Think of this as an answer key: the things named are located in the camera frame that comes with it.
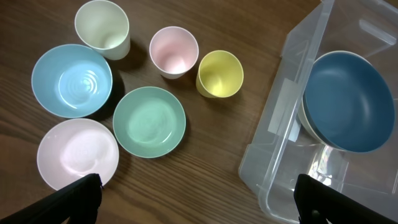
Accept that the cream plastic cup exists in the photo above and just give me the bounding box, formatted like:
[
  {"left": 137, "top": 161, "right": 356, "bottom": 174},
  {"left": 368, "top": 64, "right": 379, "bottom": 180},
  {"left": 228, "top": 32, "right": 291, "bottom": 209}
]
[{"left": 75, "top": 0, "right": 131, "bottom": 60}]

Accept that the pink plastic cup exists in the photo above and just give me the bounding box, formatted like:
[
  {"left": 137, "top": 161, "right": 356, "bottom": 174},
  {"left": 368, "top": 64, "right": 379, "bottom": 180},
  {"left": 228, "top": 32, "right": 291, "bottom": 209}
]
[{"left": 149, "top": 26, "right": 199, "bottom": 79}]

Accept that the dark blue deep plate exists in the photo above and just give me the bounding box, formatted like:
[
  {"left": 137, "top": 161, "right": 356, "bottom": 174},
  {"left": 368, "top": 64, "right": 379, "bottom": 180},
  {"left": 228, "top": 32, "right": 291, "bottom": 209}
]
[{"left": 302, "top": 50, "right": 396, "bottom": 153}]

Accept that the yellow plastic cup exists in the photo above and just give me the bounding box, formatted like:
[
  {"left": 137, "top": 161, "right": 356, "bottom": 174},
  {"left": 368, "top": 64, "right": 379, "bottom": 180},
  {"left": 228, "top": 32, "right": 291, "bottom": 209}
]
[{"left": 196, "top": 50, "right": 244, "bottom": 98}]

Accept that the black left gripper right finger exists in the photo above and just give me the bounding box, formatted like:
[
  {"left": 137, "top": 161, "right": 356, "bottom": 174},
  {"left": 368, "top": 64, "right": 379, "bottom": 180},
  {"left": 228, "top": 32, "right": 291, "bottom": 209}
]
[{"left": 294, "top": 174, "right": 397, "bottom": 224}]

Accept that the white label sticker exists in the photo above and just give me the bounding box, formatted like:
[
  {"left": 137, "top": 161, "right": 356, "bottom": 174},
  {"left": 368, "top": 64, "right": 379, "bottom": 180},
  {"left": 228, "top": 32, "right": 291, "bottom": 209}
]
[{"left": 267, "top": 78, "right": 297, "bottom": 136}]

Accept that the mint green bowl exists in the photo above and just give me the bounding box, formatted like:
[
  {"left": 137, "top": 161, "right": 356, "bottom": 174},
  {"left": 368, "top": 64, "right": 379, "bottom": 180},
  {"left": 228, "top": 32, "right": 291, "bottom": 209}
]
[{"left": 113, "top": 86, "right": 187, "bottom": 159}]

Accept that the clear plastic storage container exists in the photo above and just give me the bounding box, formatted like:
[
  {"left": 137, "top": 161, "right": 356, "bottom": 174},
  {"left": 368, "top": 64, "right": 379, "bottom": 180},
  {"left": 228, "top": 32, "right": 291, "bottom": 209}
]
[{"left": 239, "top": 0, "right": 397, "bottom": 223}]

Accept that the pink plastic bowl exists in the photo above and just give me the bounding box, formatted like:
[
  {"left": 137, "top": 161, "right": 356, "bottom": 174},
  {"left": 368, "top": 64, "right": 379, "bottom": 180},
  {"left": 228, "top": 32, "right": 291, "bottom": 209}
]
[{"left": 37, "top": 118, "right": 119, "bottom": 190}]

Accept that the light blue plastic bowl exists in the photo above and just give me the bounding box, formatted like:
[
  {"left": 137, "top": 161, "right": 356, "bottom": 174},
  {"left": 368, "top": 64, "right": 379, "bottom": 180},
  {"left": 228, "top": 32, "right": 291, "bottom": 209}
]
[{"left": 31, "top": 44, "right": 113, "bottom": 118}]

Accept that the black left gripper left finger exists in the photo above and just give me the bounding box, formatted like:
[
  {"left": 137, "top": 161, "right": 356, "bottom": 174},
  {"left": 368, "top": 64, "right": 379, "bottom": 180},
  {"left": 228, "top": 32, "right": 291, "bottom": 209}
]
[{"left": 1, "top": 174, "right": 103, "bottom": 223}]

